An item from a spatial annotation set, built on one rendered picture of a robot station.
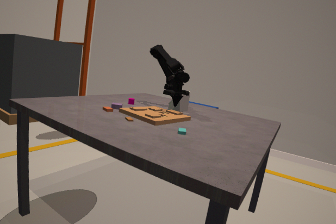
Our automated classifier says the orange flat block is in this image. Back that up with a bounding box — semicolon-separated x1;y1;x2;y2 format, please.
103;107;113;112

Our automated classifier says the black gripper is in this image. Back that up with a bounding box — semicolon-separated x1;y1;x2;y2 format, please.
163;81;189;107

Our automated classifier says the teal rectangular block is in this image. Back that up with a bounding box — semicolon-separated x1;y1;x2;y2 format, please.
178;128;186;135

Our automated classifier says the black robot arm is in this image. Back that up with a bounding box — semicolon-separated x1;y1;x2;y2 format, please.
150;45;190;90

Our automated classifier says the magenta cube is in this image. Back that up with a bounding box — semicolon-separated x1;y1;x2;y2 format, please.
128;98;134;105

